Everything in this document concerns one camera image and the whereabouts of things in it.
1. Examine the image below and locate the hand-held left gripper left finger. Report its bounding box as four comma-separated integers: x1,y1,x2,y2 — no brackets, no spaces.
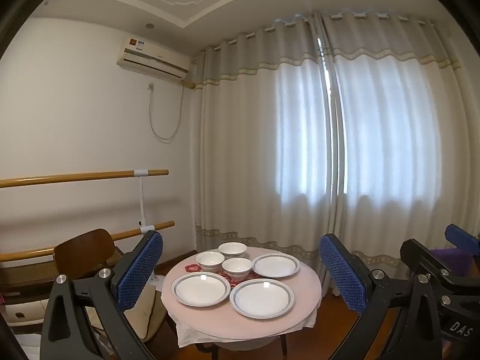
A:
40,230,164,360

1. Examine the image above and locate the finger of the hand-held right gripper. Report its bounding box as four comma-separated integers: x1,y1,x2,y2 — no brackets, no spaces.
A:
445,224,480,257
400,238,456,289

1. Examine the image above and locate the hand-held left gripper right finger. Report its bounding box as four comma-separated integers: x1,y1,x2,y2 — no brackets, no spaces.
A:
319,233,443,360

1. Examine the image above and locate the white plate with blue rim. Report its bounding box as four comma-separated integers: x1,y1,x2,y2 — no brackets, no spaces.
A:
252,253,301,278
229,278,295,319
170,272,232,307

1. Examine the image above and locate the white bowl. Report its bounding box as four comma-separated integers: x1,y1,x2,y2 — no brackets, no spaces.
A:
222,257,253,280
196,251,226,273
218,242,248,260

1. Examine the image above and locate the purple cloth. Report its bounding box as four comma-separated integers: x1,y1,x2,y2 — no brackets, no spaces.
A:
429,247,480,271

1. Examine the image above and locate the round pink table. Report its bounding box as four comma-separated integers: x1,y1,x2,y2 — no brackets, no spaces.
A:
161,247,322,350

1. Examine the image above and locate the beige seat cushion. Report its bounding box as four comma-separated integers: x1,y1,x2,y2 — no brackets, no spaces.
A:
123,284,166,341

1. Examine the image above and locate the short wooden barre rod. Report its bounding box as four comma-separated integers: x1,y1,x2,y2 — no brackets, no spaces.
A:
0,221,175,263

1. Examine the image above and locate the red patterned mat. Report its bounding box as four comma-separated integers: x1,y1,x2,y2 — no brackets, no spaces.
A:
185,255,259,283

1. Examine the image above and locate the brown wooden chair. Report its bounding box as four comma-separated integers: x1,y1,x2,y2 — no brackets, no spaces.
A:
53,229,177,349

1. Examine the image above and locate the white barre stand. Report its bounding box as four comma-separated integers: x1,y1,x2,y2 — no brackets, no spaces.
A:
134,168,166,290

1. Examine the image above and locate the white tablecloth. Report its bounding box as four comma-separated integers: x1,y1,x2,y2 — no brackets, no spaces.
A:
175,307,317,348

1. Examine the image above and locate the long wooden barre rod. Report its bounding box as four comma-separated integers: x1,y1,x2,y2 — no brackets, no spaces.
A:
0,169,169,189

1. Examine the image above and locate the white storage box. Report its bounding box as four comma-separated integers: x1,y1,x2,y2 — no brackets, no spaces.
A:
5,300,47,325

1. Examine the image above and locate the brown wooden cabinet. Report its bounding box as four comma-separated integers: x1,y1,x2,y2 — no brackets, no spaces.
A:
0,247,126,304

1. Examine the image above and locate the white curtain with lace trim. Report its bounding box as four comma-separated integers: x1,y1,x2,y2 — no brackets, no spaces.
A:
189,15,338,267
319,10,466,282

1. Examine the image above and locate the white bedding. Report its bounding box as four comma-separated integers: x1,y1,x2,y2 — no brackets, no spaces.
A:
13,328,47,360

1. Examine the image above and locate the beige air conditioner pipe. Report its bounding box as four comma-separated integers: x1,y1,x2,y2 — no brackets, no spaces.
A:
183,53,205,91

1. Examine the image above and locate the white air conditioner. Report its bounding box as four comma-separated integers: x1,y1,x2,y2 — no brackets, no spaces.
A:
116,36,191,80

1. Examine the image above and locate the white power cable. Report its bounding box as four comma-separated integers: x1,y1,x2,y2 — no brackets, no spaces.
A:
147,80,184,143

